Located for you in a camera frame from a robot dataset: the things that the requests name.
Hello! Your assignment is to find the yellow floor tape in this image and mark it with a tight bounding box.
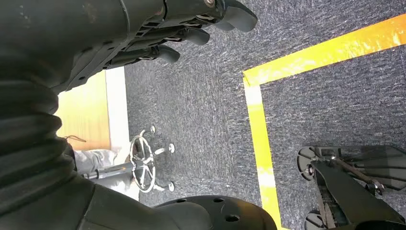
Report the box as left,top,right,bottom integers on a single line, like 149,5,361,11
242,13,406,230

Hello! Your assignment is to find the black office chair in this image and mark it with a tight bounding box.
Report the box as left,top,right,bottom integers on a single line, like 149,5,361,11
81,125,176,193

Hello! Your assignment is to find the black perforated robot part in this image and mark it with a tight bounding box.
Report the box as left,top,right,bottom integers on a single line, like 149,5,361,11
155,195,278,230

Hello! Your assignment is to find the wooden desk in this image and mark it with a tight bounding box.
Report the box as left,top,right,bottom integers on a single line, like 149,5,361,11
54,67,131,153

